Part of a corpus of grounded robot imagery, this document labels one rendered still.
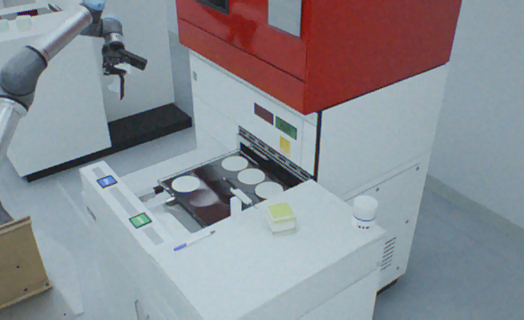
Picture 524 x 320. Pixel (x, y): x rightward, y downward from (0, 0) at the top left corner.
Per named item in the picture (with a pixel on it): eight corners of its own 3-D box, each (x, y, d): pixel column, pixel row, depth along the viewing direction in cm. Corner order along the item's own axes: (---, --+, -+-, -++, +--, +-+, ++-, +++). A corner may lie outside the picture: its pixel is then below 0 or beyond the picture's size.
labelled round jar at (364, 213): (362, 216, 163) (365, 192, 158) (379, 228, 159) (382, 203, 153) (346, 225, 160) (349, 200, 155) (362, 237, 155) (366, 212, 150)
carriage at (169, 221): (151, 197, 190) (150, 191, 189) (204, 253, 166) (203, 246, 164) (131, 205, 186) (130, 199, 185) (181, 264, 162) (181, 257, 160)
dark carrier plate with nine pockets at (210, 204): (238, 152, 208) (238, 150, 208) (294, 193, 185) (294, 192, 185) (162, 182, 191) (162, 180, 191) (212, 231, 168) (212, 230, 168)
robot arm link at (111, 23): (97, 24, 210) (118, 28, 214) (100, 44, 205) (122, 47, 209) (100, 10, 204) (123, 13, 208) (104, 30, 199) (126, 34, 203)
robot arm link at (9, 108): (-61, 206, 149) (5, 58, 175) (-58, 220, 161) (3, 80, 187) (-16, 218, 153) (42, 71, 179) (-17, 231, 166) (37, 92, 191)
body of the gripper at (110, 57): (103, 76, 197) (100, 52, 203) (125, 79, 201) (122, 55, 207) (107, 63, 191) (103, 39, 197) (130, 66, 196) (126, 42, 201)
